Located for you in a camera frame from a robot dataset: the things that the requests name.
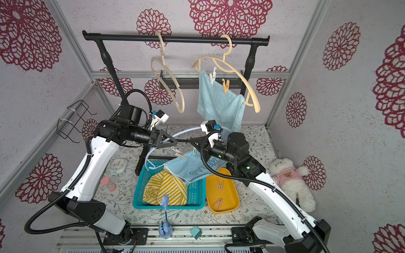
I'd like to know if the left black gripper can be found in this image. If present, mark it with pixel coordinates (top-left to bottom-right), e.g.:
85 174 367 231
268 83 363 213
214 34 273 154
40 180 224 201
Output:
129 126 177 150

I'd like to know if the grey clothespin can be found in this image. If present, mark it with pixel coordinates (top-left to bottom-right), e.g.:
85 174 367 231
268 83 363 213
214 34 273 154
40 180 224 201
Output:
171 147 187 160

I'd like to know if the blue hello towel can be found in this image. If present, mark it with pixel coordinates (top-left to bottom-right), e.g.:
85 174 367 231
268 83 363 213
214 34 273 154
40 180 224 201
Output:
163 152 212 185

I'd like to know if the light blue hanger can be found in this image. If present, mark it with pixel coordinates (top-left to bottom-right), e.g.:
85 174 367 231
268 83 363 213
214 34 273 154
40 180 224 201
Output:
144 126 201 171

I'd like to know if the cream plastic hanger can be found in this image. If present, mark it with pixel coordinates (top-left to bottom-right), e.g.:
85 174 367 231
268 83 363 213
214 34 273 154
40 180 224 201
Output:
150 30 186 114

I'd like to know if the yellow striped towel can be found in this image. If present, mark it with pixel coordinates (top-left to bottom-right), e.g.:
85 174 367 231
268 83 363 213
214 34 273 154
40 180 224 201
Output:
142 170 188 206

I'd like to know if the peach pink clothespin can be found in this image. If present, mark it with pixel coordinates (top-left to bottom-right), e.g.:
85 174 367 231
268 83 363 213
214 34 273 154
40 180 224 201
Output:
217 178 224 191

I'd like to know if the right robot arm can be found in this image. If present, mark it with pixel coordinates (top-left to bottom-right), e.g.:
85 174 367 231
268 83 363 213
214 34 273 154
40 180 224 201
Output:
189 130 331 253

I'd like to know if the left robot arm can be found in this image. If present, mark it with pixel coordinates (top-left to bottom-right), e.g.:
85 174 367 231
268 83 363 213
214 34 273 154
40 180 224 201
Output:
24 89 177 244

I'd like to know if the beige plastic hanger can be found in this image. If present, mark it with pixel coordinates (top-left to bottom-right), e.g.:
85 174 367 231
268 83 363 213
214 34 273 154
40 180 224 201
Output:
191 34 261 113

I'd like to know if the teal plain towel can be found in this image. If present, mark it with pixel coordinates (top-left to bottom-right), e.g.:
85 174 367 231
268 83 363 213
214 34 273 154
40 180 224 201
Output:
197 71 246 133

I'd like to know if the teal plastic basket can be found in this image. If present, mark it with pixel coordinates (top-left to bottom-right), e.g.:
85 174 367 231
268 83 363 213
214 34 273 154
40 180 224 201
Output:
132 161 206 210

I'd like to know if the white round clock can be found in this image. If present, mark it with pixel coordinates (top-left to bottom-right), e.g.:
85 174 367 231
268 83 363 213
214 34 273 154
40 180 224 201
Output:
109 158 129 175

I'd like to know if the yellow plastic tray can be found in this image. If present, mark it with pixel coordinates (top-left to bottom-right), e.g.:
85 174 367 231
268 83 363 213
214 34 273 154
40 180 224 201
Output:
206 175 240 214

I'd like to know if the orange clothespin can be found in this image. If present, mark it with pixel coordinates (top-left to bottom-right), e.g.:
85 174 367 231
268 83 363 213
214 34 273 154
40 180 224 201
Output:
222 79 230 94

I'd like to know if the white clothespin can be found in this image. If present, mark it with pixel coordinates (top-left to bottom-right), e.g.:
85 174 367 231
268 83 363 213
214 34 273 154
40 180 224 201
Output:
209 67 217 85

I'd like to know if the small teal cube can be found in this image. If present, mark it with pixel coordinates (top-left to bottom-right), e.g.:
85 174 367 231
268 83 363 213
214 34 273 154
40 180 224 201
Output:
190 226 202 239

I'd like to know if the white teddy bear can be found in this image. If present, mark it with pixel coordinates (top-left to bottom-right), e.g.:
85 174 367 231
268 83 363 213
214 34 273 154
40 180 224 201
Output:
267 158 316 213

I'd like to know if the black clothes rack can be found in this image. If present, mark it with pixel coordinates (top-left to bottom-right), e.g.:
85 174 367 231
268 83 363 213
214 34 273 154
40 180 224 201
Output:
82 30 270 177

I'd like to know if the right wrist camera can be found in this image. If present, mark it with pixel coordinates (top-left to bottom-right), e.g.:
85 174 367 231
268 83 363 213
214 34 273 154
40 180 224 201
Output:
200 120 223 148

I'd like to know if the black wire wall rack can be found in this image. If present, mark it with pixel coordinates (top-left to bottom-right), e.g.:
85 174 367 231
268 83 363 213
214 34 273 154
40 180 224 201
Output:
56 99 97 143

